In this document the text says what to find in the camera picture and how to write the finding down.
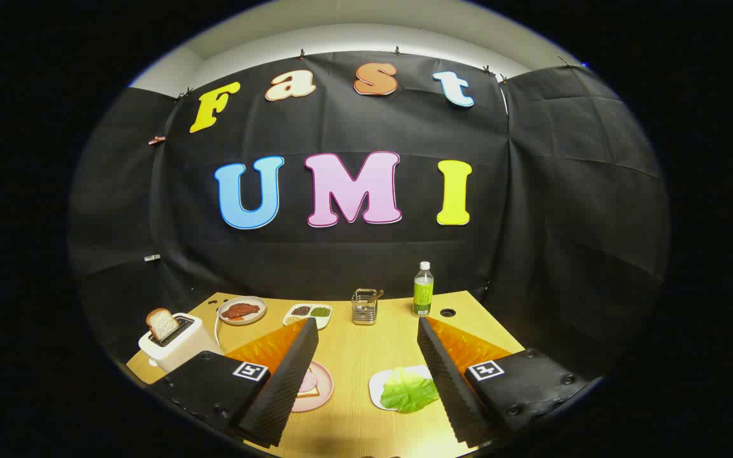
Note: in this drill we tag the green mung beans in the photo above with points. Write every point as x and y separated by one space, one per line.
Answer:
321 312

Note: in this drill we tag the square white bread slice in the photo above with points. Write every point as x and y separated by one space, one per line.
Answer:
312 392

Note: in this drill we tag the pink round plate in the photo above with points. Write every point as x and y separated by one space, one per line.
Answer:
325 388

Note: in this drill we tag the toasted bread slice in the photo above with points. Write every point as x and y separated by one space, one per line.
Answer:
161 323

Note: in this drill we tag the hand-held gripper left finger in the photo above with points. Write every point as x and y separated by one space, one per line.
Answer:
284 381

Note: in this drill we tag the yellow soybeans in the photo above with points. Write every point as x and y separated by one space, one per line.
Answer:
294 320

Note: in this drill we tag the grey round plate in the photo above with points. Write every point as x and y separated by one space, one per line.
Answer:
261 305

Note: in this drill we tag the black backdrop cloth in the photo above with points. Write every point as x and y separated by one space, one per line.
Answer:
354 254

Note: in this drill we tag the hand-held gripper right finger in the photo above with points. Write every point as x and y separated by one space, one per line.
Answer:
446 381

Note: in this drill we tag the green lettuce leaf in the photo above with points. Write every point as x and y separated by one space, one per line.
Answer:
408 391

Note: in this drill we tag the white toaster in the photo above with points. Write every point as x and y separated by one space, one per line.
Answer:
182 351

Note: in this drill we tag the white leaf-shaped plate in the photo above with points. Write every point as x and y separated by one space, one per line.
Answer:
376 388

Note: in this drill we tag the brown steak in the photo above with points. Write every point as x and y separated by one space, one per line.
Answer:
240 310

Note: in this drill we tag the copper clip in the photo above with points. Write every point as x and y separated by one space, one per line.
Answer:
156 140

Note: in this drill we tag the white divided dish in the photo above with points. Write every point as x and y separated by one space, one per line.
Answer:
326 321

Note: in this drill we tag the pink ham slice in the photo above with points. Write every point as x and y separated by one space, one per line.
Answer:
307 380

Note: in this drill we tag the green label bottle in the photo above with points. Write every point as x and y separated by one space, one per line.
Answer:
423 292

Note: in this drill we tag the dark red beans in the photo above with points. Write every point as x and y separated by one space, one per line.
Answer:
301 310

